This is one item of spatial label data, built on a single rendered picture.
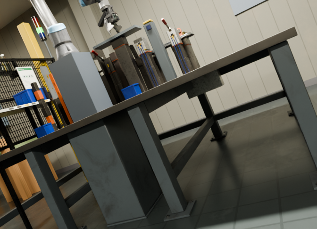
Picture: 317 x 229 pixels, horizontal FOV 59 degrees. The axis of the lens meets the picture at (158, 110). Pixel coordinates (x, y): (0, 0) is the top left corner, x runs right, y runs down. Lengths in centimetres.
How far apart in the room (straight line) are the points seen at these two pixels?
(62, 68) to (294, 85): 131
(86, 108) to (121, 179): 49
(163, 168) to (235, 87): 260
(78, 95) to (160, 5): 266
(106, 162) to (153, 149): 36
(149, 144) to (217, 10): 278
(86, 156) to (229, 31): 274
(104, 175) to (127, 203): 22
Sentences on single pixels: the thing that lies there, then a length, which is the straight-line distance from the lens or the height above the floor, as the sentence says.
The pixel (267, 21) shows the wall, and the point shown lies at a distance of 395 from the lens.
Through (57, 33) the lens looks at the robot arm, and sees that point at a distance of 193.
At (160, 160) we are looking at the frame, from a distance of 155.
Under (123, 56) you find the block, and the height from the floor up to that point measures 101.
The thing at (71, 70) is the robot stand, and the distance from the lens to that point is 182.
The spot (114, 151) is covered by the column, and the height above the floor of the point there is 45.
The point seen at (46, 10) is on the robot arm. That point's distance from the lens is 216.
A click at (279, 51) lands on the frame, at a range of 134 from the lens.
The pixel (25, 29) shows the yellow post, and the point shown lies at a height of 191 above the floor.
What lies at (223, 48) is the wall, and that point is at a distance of 397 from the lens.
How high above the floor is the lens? 67
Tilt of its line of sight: 3 degrees down
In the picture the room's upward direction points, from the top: 23 degrees counter-clockwise
